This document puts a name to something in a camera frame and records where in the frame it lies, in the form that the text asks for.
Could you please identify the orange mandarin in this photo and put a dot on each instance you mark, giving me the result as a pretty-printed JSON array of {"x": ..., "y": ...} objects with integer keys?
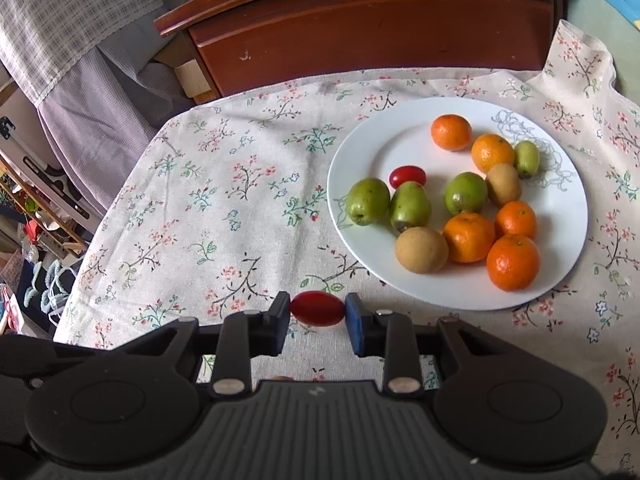
[
  {"x": 492, "y": 152},
  {"x": 468, "y": 237},
  {"x": 451, "y": 132},
  {"x": 515, "y": 220},
  {"x": 513, "y": 262}
]

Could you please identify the lilac gingham cloth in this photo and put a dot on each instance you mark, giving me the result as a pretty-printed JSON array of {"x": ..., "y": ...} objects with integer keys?
[{"x": 100, "y": 125}]

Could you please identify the grey plaid cloth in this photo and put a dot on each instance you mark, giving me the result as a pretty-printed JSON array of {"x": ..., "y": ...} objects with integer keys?
[{"x": 65, "y": 15}]

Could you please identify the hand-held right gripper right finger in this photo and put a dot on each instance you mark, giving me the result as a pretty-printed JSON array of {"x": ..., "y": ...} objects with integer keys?
[{"x": 354, "y": 325}]

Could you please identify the white plate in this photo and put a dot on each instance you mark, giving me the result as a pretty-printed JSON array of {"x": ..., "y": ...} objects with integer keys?
[{"x": 390, "y": 140}]

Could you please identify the cluttered wooden shelf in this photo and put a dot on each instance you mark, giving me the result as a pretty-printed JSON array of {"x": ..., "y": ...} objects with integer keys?
[{"x": 50, "y": 230}]

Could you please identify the floral tablecloth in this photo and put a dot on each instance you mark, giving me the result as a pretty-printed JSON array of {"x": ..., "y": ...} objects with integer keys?
[{"x": 225, "y": 210}]

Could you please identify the pale green bedsheet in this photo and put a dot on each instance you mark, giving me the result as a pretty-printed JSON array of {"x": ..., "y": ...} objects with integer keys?
[{"x": 600, "y": 45}]

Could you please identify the red cherry tomato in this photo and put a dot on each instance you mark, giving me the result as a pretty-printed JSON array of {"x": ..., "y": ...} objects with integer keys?
[
  {"x": 407, "y": 176},
  {"x": 317, "y": 308}
]

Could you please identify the brown kiwi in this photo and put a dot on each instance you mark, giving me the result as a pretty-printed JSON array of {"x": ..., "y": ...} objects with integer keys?
[{"x": 504, "y": 185}]

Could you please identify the wooden nightstand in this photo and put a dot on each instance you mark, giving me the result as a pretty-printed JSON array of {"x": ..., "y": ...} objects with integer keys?
[{"x": 375, "y": 30}]

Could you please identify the cardboard box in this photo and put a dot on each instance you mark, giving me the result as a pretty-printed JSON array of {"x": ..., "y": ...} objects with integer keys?
[{"x": 192, "y": 77}]

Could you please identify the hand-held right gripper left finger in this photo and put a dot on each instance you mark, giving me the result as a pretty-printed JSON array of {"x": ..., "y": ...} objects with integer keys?
[{"x": 281, "y": 320}]

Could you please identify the tan round fruit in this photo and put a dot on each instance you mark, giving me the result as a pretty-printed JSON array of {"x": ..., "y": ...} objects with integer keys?
[{"x": 421, "y": 250}]

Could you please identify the green jujube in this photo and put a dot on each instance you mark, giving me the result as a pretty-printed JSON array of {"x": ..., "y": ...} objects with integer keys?
[
  {"x": 410, "y": 206},
  {"x": 526, "y": 158},
  {"x": 368, "y": 201},
  {"x": 465, "y": 192}
]

